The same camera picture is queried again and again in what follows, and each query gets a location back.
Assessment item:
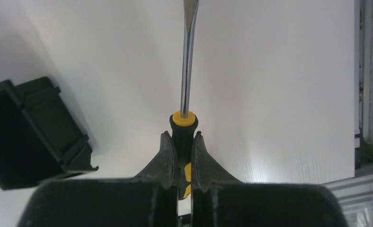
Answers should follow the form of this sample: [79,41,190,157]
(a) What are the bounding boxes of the aluminium frame right rail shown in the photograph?
[326,0,373,227]

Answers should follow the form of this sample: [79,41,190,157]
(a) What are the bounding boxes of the yellow black screwdriver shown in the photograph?
[170,0,199,200]

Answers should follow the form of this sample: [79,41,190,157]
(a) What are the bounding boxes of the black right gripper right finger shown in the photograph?
[191,131,242,227]

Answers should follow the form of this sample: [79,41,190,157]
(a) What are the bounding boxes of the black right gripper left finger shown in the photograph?
[136,131,178,227]

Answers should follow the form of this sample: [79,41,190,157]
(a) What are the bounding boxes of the black plastic bin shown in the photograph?
[0,77,97,190]

